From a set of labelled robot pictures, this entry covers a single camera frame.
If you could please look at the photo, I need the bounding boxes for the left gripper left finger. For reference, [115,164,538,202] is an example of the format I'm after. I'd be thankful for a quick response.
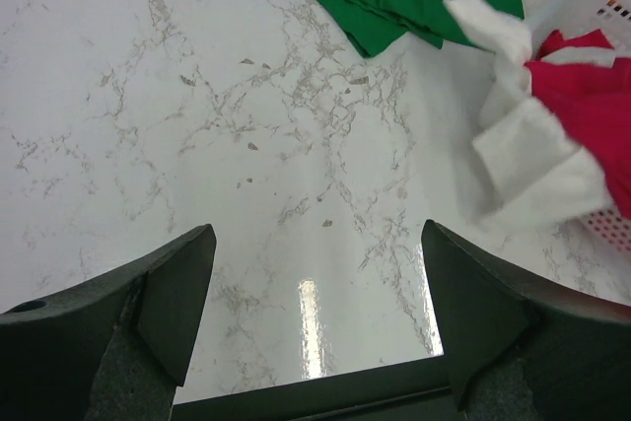
[1,225,217,420]

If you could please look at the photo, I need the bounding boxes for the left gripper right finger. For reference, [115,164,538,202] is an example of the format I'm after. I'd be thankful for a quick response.
[421,220,630,420]

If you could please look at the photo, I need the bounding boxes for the white plastic basket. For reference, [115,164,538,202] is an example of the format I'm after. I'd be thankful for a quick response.
[526,0,630,258]

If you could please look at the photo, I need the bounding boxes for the white t shirt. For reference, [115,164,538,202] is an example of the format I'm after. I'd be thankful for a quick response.
[443,0,613,231]

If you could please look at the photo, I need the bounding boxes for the red t shirt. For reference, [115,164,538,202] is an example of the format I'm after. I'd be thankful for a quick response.
[526,30,630,218]

